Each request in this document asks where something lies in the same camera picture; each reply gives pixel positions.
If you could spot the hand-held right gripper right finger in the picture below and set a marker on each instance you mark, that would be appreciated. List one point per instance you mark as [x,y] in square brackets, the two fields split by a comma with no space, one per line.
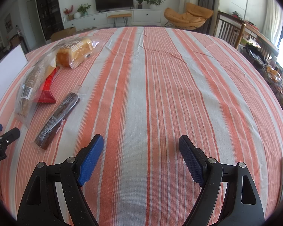
[191,160]

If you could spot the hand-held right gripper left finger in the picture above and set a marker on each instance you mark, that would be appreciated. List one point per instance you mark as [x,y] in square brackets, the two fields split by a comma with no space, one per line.
[90,160]

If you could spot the long dark snack bar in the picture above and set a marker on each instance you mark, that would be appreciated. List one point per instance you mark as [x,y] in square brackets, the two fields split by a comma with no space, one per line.
[59,113]

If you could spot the red snack packet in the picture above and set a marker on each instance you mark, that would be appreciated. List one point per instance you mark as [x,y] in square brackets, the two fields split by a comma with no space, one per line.
[46,94]

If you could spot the clear bag of biscuits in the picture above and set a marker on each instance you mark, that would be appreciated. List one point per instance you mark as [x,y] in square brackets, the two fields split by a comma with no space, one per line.
[30,82]

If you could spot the bread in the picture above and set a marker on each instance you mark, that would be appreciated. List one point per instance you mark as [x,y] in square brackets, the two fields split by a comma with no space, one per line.
[70,51]

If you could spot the white board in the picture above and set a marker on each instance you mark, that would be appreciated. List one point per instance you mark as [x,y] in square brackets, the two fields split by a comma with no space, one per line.
[4,75]

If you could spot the orange striped tablecloth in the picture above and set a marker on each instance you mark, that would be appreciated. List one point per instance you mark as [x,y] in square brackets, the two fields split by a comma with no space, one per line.
[155,87]

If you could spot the white door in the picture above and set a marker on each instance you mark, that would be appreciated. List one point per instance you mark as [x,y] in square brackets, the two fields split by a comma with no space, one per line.
[31,21]

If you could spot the cardboard box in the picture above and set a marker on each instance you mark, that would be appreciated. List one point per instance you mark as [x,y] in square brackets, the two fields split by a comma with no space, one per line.
[63,33]

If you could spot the cluttered dining table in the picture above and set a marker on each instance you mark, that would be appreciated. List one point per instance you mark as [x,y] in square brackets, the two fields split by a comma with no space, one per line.
[261,49]

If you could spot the dark bookcase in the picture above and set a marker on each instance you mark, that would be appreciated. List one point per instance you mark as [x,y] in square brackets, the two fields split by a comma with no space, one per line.
[49,9]

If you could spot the wooden dining chair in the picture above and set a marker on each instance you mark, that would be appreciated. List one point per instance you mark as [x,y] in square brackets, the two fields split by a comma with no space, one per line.
[228,28]

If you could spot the red flower plant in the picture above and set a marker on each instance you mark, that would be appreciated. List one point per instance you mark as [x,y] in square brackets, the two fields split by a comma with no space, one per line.
[68,11]

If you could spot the white round vase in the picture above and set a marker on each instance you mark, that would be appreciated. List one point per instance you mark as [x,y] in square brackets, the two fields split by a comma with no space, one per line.
[76,15]

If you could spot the orange lounge chair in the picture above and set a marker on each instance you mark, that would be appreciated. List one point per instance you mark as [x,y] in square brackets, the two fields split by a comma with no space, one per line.
[188,15]

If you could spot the green potted plant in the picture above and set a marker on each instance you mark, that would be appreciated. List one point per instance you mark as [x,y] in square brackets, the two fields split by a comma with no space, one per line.
[83,9]

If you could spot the wooden bench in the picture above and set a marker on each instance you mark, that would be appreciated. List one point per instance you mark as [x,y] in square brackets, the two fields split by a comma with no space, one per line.
[119,16]

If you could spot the white television cabinet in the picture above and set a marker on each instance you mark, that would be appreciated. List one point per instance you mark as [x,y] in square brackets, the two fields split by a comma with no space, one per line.
[146,16]

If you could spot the large plant in white pot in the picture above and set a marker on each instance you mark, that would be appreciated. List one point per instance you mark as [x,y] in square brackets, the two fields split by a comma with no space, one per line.
[153,1]

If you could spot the small plant in dark pot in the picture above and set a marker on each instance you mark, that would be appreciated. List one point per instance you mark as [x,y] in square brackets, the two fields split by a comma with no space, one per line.
[139,3]

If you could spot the framed wall picture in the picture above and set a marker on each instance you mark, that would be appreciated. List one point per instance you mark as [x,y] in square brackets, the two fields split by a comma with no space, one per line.
[7,22]

